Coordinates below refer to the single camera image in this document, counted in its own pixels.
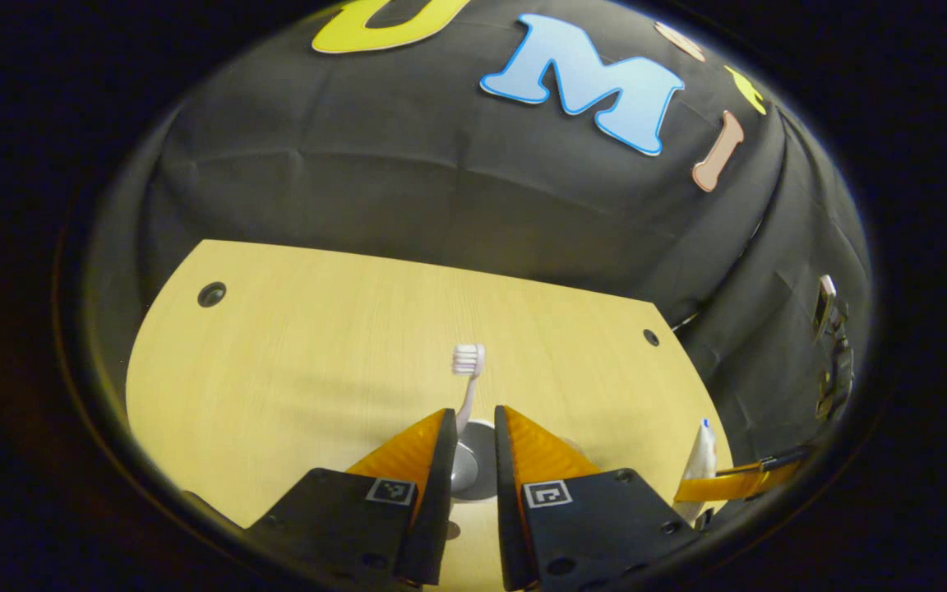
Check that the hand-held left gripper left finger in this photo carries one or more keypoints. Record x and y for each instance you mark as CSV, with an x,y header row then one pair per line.
x,y
432,510

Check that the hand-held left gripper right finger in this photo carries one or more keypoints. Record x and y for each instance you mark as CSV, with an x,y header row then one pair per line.
x,y
510,510

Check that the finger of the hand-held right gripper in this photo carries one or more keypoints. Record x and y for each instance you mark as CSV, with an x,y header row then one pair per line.
x,y
736,481

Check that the white toothpaste tube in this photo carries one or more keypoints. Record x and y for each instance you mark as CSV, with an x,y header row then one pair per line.
x,y
702,456

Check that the white toothbrush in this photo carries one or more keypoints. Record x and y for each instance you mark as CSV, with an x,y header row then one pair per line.
x,y
468,362

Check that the light wooden desktop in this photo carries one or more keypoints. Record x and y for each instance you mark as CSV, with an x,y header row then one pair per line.
x,y
317,353

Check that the black backdrop cloth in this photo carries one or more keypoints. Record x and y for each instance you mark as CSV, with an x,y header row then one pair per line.
x,y
441,197

